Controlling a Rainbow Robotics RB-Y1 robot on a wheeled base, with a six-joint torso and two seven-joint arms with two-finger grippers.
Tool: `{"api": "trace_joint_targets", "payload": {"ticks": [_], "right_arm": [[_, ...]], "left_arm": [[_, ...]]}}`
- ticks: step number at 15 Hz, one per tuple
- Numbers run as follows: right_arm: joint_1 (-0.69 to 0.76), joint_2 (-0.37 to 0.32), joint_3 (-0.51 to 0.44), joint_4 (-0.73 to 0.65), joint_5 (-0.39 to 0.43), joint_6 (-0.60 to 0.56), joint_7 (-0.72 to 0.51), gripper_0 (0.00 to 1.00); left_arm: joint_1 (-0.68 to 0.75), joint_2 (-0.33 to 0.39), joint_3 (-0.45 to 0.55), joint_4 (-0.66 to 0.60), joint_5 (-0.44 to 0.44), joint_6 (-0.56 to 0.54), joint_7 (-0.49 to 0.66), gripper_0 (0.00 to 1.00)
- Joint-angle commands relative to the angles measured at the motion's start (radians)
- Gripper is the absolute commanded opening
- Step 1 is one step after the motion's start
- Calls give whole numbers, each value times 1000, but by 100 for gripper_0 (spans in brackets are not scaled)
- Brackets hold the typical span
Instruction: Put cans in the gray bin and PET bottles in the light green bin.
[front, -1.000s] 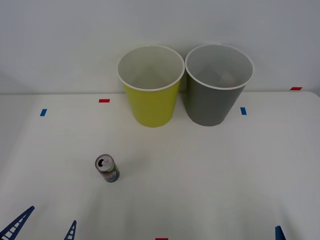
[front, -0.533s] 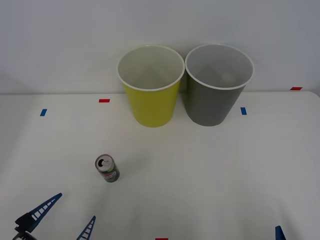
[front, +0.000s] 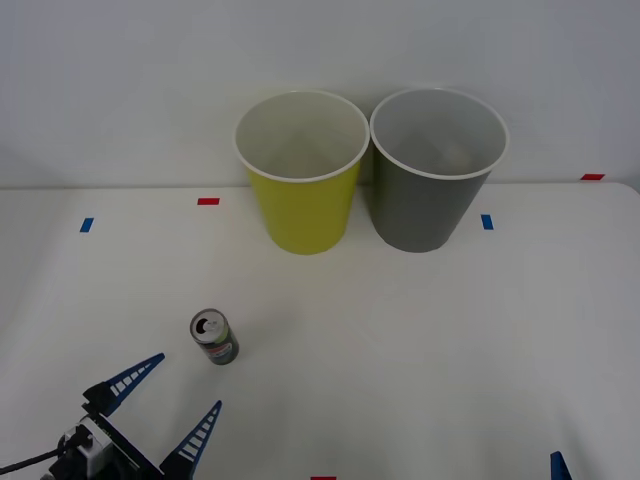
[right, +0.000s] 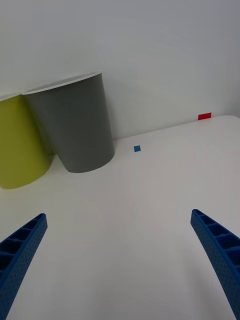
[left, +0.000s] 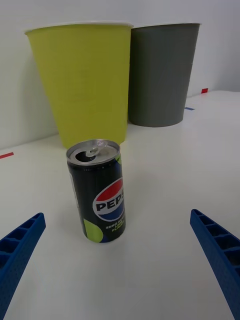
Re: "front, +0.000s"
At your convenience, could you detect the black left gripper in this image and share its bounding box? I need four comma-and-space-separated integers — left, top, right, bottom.
82, 352, 224, 480

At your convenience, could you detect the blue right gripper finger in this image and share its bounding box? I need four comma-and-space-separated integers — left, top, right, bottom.
549, 451, 573, 480

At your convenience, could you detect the dark drink can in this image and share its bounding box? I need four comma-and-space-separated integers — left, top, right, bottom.
189, 307, 240, 367

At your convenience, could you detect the yellow-green plastic bin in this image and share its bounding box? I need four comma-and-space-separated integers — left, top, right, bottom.
234, 89, 372, 256

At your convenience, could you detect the grey plastic bin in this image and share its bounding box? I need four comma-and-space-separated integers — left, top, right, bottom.
369, 87, 510, 254

